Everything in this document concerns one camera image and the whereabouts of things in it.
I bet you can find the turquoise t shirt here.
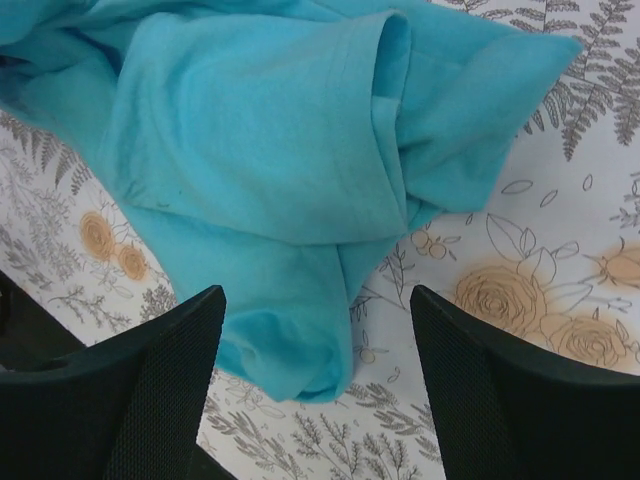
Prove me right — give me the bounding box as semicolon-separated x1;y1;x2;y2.
1;1;582;402

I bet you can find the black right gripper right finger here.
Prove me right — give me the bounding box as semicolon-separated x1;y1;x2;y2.
410;286;639;480

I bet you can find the floral patterned table mat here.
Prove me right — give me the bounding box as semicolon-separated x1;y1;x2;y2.
1;1;639;479

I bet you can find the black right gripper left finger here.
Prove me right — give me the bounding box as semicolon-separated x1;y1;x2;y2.
1;286;226;479

